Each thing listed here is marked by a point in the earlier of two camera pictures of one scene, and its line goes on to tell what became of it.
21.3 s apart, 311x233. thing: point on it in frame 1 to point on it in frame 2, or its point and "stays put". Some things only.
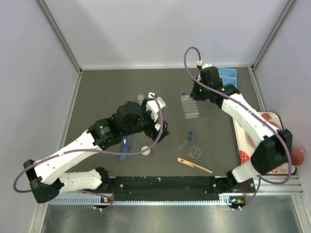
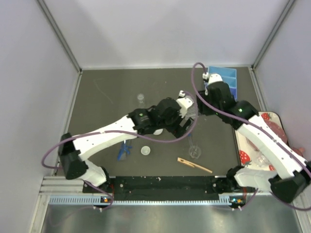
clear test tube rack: (189, 106) stays put
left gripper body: (151, 131) to (173, 125)
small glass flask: (140, 97) stays put
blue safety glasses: (125, 147) stays put
